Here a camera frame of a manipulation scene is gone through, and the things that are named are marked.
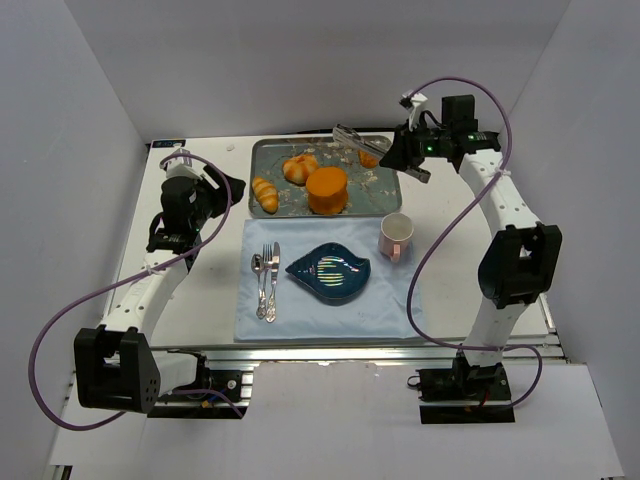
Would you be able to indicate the round knotted bread bun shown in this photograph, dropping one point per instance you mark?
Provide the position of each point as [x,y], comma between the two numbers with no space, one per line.
[298,168]

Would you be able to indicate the silver table knife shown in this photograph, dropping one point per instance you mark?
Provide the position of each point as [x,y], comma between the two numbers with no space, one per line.
[274,269]

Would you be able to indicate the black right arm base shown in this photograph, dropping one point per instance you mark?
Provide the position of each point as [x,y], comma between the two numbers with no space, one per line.
[463,394]

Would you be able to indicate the small brown pastry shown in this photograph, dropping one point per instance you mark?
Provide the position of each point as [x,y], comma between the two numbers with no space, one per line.
[367,160]

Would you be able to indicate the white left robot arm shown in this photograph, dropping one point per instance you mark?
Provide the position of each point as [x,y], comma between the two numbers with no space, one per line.
[115,366]

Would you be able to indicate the striped long bread roll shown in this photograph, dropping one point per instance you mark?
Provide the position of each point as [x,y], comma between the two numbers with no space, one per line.
[266,194]

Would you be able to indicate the silver fork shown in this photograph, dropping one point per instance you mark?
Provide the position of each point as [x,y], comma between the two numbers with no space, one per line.
[267,260]

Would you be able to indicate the silver metal tongs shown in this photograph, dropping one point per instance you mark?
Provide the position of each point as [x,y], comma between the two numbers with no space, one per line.
[355,140]

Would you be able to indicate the floral metal tray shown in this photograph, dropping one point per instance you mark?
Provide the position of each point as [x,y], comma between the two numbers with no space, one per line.
[371,191]

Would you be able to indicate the dark blue leaf plate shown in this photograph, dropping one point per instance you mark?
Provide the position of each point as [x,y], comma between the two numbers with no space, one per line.
[331,272]

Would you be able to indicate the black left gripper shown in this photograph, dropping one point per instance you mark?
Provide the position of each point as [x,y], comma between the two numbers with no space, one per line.
[214,189]

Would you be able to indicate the pink ceramic mug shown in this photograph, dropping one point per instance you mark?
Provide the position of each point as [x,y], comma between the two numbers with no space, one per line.
[396,231]

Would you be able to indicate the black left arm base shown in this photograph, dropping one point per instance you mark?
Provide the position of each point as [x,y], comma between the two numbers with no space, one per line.
[191,389]

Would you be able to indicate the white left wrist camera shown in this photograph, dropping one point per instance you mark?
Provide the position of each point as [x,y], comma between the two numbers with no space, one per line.
[180,164]

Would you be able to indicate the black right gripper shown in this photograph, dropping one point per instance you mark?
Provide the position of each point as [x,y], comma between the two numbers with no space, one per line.
[405,153]

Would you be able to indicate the orange cylindrical cake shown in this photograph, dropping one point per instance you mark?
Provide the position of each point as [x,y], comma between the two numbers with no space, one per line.
[327,190]

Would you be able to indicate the light blue cloth placemat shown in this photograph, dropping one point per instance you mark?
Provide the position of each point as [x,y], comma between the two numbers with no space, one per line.
[387,309]

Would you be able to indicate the silver spoon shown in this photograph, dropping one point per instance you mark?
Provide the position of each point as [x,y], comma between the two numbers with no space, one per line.
[257,266]

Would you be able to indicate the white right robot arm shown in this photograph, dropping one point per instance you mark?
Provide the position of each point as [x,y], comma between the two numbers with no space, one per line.
[520,261]

